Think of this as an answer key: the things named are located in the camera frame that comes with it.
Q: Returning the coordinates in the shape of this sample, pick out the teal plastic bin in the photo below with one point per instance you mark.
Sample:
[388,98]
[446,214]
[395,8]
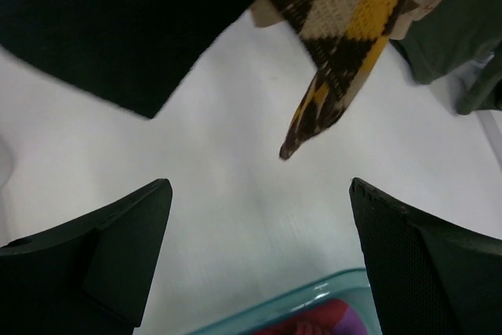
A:
[351,286]

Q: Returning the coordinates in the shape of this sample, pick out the olive green shorts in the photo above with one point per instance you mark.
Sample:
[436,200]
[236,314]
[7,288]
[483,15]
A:
[454,33]

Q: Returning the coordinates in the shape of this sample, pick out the brown yellow argyle sock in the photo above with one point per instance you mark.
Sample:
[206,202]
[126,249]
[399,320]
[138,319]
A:
[344,39]

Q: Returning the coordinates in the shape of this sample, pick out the maroon purple sock in bin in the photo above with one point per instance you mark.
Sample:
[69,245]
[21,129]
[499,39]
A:
[333,317]

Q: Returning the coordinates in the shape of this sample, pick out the black sock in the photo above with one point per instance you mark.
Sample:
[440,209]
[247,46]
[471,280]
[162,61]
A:
[131,53]

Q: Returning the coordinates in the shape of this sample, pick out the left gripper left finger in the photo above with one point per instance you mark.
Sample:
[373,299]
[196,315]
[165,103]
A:
[90,275]

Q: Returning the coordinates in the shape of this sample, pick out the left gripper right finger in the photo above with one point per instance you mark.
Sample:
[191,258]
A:
[427,275]

